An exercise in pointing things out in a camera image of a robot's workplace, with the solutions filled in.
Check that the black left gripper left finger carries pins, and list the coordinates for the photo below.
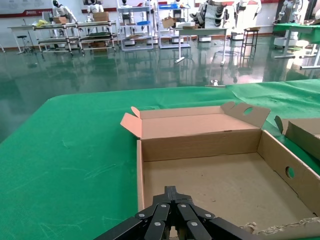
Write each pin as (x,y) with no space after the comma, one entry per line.
(155,217)

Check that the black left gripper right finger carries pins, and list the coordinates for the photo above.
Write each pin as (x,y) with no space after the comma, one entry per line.
(190,217)

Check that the cardboard box with round hole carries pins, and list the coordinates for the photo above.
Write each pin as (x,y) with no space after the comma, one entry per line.
(225,175)

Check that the cardboard box with torn lid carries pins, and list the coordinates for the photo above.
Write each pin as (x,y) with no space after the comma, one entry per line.
(305,133)

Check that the flat cardboard box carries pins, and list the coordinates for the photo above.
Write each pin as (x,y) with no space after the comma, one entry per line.
(190,27)

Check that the open tilted cardboard box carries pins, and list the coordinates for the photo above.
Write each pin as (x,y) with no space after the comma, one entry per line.
(168,22)

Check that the large brown cardboard box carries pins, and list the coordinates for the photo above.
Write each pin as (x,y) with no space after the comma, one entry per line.
(101,16)

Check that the small brown cardboard box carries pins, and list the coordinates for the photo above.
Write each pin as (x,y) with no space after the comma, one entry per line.
(60,20)

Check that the green tablecloth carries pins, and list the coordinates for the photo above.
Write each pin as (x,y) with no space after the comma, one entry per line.
(62,150)

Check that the white shelf unit blue bin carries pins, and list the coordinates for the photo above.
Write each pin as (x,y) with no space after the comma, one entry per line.
(175,37)

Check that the black tall square stool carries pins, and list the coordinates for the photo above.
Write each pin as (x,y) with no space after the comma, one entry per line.
(243,42)

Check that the white metal table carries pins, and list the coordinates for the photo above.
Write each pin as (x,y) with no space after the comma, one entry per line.
(200,31)

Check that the metal rack table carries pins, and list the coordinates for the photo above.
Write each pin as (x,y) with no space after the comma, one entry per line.
(57,40)
(98,37)

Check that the blue tray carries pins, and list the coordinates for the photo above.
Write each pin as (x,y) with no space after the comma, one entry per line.
(143,23)

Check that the white robot wheeled base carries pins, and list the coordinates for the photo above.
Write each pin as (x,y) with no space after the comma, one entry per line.
(281,41)

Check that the cardboard piece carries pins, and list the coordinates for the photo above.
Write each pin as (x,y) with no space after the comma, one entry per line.
(253,29)

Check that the white robot black feet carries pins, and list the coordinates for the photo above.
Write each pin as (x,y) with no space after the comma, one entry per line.
(212,15)

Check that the white robot on stand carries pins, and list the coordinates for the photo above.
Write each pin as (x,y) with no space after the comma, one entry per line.
(246,15)

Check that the green covered table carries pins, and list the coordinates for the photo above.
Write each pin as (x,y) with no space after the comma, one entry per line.
(295,28)

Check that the white humanoid robot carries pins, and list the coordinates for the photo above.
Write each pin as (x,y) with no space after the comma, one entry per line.
(60,10)
(95,8)

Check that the black round stool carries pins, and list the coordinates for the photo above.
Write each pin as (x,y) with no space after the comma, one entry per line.
(22,37)

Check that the yellow bag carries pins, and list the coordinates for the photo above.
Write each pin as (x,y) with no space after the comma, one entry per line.
(42,23)

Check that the grey table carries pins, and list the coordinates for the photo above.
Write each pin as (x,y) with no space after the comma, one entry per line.
(21,27)

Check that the white metal table frame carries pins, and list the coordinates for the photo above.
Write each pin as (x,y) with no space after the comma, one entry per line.
(318,55)

